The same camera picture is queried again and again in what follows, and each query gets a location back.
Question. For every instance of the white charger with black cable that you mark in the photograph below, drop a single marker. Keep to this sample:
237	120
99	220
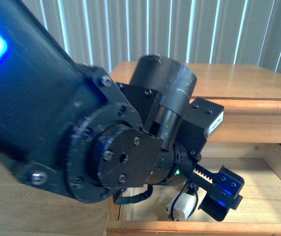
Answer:
184	204

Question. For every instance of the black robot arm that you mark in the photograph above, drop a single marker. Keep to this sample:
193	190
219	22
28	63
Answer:
69	129

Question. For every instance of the white pleated curtain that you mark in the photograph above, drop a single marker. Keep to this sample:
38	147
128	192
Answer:
107	32

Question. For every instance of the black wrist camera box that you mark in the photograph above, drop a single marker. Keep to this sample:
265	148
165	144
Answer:
203	117

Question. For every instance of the wooden top drawer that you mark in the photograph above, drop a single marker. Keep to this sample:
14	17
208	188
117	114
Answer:
259	213

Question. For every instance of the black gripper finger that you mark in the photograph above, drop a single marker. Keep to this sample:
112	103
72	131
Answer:
217	205
225	180

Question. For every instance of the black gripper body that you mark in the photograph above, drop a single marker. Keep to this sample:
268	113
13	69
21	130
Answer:
173	167

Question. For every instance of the wooden nightstand cabinet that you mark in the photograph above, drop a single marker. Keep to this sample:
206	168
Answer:
251	97

